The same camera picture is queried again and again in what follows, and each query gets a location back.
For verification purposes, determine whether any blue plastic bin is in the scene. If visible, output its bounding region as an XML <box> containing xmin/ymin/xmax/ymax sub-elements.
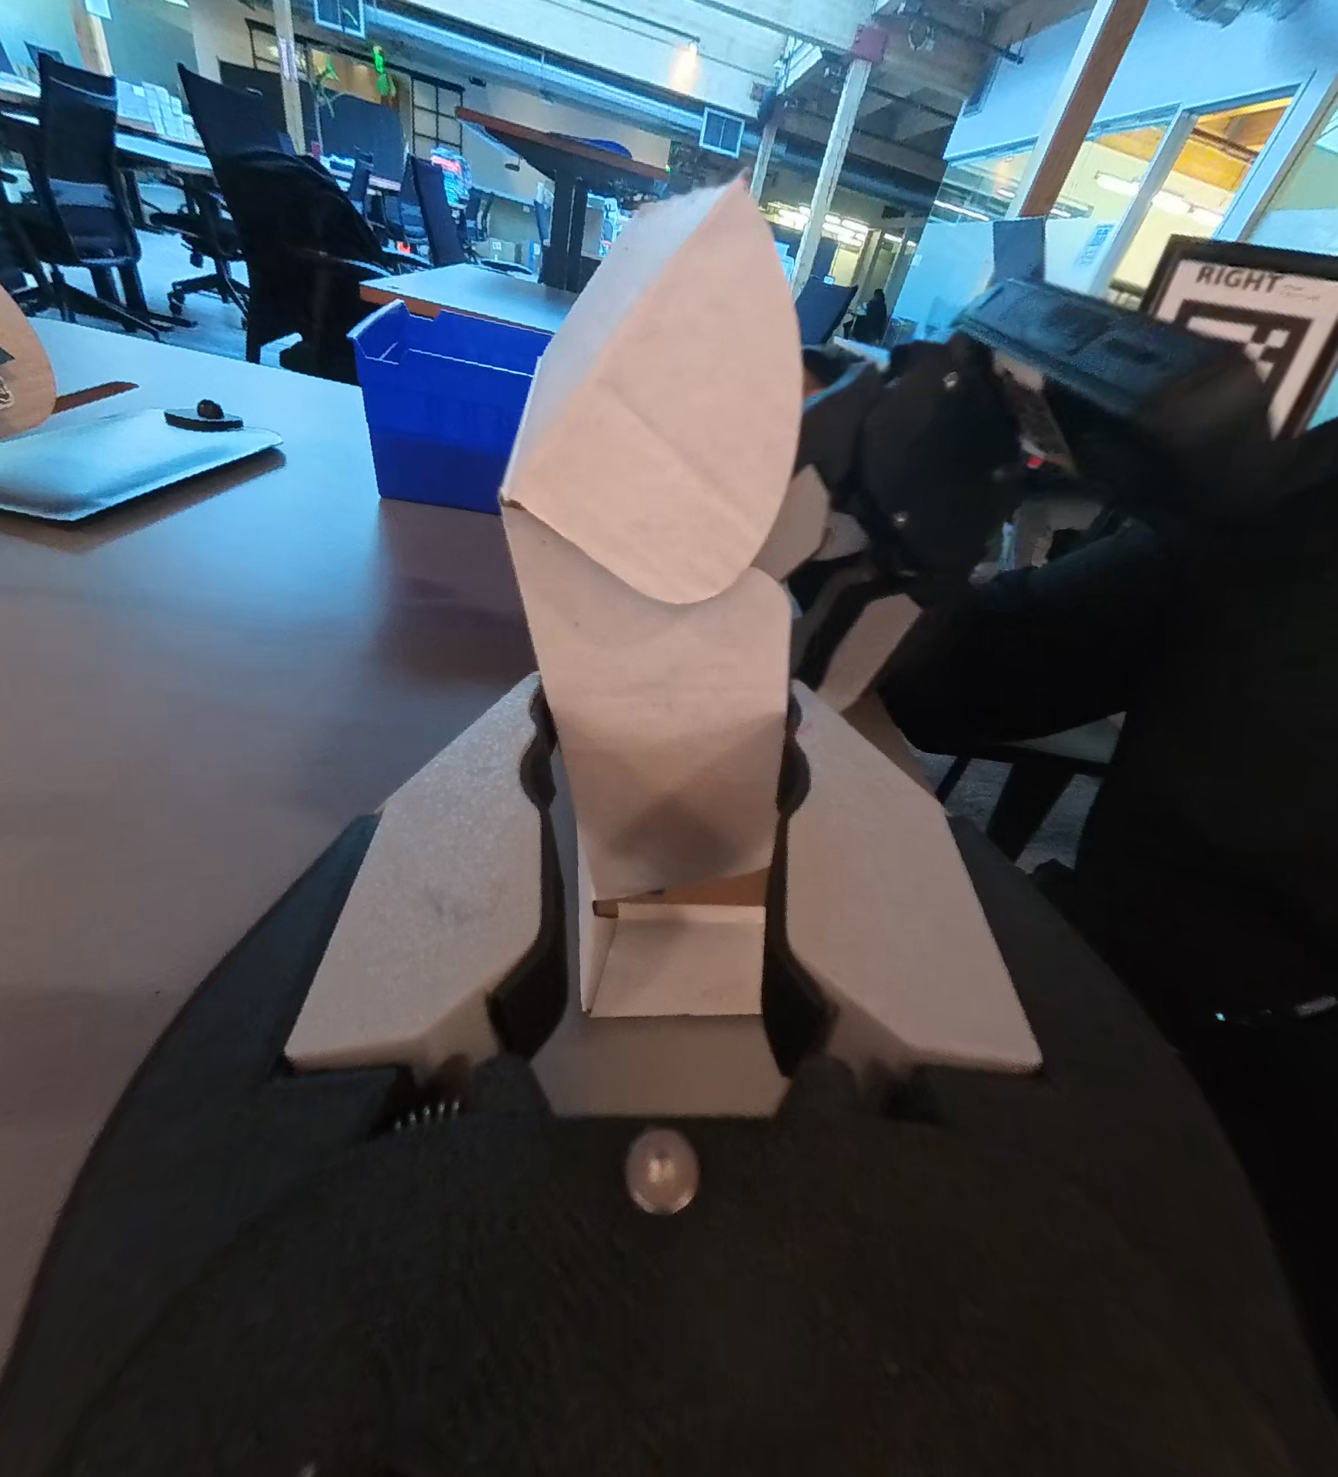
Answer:
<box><xmin>348</xmin><ymin>298</ymin><xmax>556</xmax><ymax>517</ymax></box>

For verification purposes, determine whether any grey laptop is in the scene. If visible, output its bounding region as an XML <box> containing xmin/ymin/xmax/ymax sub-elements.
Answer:
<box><xmin>0</xmin><ymin>404</ymin><xmax>285</xmax><ymax>524</ymax></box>

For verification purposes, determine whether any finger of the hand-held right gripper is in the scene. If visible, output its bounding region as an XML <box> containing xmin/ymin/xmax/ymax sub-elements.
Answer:
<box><xmin>755</xmin><ymin>467</ymin><xmax>843</xmax><ymax>586</ymax></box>
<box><xmin>795</xmin><ymin>554</ymin><xmax>926</xmax><ymax>716</ymax></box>

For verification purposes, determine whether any framed black marker sign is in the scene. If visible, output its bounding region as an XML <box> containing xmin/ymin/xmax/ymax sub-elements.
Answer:
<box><xmin>1136</xmin><ymin>235</ymin><xmax>1338</xmax><ymax>443</ymax></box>

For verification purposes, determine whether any white mailer box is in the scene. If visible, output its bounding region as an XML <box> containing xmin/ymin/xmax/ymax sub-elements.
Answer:
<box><xmin>497</xmin><ymin>179</ymin><xmax>809</xmax><ymax>1022</ymax></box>

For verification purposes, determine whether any wooden office desk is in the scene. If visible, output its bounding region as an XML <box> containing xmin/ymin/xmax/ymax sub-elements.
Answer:
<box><xmin>454</xmin><ymin>107</ymin><xmax>672</xmax><ymax>293</ymax></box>
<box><xmin>359</xmin><ymin>261</ymin><xmax>579</xmax><ymax>339</ymax></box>

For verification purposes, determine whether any group of black office chairs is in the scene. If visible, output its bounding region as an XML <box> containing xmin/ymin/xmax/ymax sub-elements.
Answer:
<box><xmin>0</xmin><ymin>46</ymin><xmax>542</xmax><ymax>383</ymax></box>

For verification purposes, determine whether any person's right forearm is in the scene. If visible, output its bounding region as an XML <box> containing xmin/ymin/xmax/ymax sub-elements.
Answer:
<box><xmin>874</xmin><ymin>514</ymin><xmax>1200</xmax><ymax>757</ymax></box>

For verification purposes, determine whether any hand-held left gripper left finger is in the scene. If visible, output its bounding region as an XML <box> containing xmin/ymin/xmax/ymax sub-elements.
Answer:
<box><xmin>283</xmin><ymin>672</ymin><xmax>570</xmax><ymax>1069</ymax></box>

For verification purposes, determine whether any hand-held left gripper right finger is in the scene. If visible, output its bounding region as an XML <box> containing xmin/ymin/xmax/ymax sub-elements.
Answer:
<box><xmin>761</xmin><ymin>679</ymin><xmax>1045</xmax><ymax>1081</ymax></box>

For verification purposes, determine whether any dark swivel chair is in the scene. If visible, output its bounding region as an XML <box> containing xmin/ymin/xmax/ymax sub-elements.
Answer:
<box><xmin>934</xmin><ymin>714</ymin><xmax>1125</xmax><ymax>865</ymax></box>

